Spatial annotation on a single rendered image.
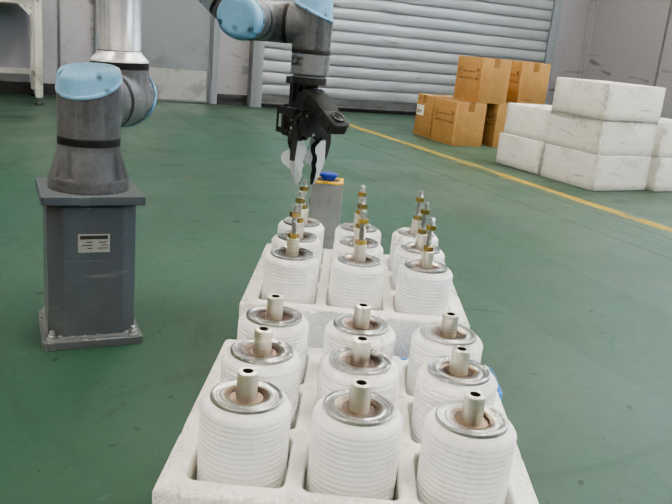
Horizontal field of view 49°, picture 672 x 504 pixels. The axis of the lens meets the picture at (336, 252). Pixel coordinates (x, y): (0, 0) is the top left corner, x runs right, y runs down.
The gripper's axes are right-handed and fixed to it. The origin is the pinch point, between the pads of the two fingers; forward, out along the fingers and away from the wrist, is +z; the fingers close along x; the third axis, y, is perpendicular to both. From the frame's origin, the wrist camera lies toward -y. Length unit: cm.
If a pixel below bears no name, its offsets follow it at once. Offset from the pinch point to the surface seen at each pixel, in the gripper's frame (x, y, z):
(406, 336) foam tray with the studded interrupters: 4.7, -36.7, 19.5
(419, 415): 30, -64, 14
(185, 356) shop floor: 25.1, 1.7, 34.4
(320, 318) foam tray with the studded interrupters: 15.9, -27.0, 17.7
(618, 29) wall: -617, 304, -64
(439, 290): -1.3, -37.4, 11.9
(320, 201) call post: -11.3, 9.0, 7.4
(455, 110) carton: -297, 223, 11
